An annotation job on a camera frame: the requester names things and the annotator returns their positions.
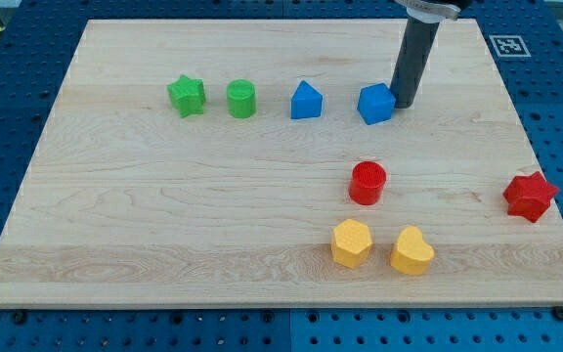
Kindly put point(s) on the silver clamp rod mount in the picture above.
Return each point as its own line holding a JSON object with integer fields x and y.
{"x": 434, "y": 10}

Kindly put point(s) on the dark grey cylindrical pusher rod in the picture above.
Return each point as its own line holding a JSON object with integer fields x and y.
{"x": 414, "y": 52}

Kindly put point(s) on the blue cube block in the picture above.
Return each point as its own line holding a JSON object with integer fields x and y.
{"x": 376, "y": 103}

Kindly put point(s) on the blue triangle block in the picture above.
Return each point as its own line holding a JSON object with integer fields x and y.
{"x": 306, "y": 102}

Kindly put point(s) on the white fiducial marker tag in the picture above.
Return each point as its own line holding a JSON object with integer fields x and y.
{"x": 509, "y": 46}

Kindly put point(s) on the red cylinder block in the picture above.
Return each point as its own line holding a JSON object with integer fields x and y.
{"x": 368, "y": 179}

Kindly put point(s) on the green cylinder block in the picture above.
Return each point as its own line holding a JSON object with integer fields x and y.
{"x": 241, "y": 98}

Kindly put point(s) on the red star block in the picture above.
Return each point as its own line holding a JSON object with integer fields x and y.
{"x": 529, "y": 196}

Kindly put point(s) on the light wooden board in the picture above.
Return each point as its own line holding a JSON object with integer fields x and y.
{"x": 127, "y": 205}

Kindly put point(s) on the yellow hexagon block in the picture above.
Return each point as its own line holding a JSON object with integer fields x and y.
{"x": 351, "y": 243}

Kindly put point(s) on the yellow heart block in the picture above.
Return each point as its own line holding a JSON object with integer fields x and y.
{"x": 411, "y": 254}

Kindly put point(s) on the green star block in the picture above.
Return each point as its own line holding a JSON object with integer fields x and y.
{"x": 187, "y": 95}

